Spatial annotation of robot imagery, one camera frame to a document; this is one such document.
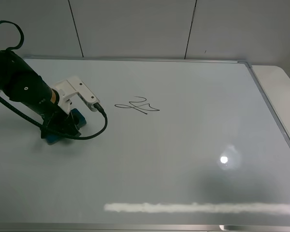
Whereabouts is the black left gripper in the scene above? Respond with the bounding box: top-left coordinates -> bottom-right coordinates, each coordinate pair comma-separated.
41,110 -> 81,139

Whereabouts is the teal whiteboard eraser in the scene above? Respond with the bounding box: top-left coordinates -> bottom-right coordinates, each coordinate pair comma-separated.
44,108 -> 87,145

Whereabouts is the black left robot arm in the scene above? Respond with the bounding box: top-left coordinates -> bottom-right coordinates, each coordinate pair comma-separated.
0,50 -> 80,137

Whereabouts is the black braided camera cable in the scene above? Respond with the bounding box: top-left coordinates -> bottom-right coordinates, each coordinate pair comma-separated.
0,20 -> 108,141

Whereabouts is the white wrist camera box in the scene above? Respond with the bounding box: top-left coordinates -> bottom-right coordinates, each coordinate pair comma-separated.
53,76 -> 100,114

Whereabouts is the white whiteboard with aluminium frame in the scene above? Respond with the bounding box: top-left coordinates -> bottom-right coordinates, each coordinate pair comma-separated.
0,58 -> 290,232

